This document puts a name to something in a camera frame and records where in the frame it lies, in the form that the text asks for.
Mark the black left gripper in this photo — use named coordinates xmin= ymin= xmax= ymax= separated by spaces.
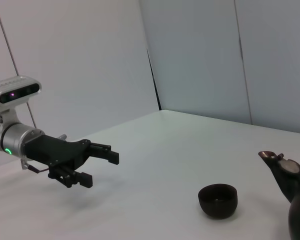
xmin=22 ymin=134 xmax=120 ymax=189

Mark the small dark teacup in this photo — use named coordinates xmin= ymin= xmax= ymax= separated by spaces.
xmin=197 ymin=183 xmax=239 ymax=221

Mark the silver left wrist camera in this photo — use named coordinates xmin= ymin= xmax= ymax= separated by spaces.
xmin=0 ymin=75 xmax=43 ymax=124

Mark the black round teapot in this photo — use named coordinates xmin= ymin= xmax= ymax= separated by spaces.
xmin=257 ymin=150 xmax=300 ymax=240

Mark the thin left gripper cable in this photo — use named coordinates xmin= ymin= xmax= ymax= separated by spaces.
xmin=20 ymin=134 xmax=68 ymax=174

